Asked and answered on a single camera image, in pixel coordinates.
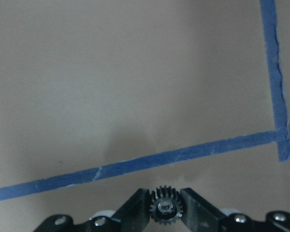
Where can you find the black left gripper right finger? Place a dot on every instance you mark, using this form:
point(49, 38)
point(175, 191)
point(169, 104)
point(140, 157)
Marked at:
point(201, 216)

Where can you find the black bearing gear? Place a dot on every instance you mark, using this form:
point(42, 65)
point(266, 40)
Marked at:
point(166, 205)

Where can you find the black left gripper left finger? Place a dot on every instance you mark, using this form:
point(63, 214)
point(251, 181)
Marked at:
point(132, 216)

